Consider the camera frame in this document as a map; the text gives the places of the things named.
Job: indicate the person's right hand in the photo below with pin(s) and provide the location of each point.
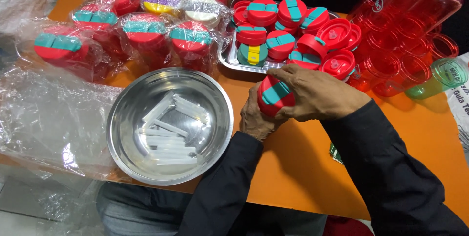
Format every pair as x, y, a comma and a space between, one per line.
322, 93

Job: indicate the person's left hand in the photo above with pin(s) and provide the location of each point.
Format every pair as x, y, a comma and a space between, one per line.
256, 119

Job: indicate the red bottle with teal-flap lid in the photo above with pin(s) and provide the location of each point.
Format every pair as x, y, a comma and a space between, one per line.
274, 97

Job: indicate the small green packet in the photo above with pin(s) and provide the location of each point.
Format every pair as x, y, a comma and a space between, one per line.
335, 153

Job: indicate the green lid with yellow flap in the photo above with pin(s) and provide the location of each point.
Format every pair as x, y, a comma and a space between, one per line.
252, 54

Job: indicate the metal tray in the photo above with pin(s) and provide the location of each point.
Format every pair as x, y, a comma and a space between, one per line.
229, 58

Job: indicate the pile of red teal-flap lids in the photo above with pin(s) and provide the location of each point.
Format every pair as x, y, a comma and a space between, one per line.
289, 27

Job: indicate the heap of clear plastic straws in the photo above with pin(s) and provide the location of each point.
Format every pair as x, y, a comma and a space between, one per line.
172, 133

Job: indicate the pile of red transparent cups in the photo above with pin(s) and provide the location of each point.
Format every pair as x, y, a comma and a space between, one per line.
399, 31

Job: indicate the green transparent cup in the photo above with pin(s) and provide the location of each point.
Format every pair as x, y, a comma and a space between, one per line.
439, 76

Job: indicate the wrapped white-lid bottle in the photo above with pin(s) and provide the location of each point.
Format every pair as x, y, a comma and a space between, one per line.
203, 11

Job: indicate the steel bowl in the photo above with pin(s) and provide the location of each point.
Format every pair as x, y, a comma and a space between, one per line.
124, 126

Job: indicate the red plastic stool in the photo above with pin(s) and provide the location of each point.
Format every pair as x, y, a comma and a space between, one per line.
346, 227

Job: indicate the group of wrapped red bottles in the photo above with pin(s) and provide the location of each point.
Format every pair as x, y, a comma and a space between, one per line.
146, 34

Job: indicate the white printed sack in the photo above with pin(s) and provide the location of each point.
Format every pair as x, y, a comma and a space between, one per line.
461, 104

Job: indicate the person's grey trousers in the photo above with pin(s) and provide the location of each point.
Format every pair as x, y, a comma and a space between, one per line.
146, 210

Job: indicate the wrapped yellow purple-flap bottle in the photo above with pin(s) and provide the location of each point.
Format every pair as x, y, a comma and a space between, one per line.
161, 1

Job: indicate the heap of clear plastic bags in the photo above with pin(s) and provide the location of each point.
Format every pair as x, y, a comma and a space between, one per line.
47, 119

